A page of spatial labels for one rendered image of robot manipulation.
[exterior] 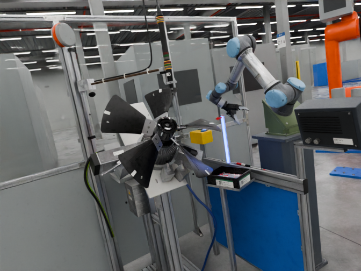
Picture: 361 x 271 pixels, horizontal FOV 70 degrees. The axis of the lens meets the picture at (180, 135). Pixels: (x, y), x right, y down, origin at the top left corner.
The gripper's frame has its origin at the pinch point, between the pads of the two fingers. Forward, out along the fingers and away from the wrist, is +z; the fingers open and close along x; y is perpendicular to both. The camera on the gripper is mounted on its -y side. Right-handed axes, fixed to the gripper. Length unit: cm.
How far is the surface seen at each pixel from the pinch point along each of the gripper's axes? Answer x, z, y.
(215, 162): 45.6, -3.4, -5.4
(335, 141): 32, 19, -91
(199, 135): 34.9, -23.4, -3.3
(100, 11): -160, -301, 283
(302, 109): 25, 2, -86
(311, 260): 73, 59, -50
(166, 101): 39, -54, -36
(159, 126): 58, -49, -49
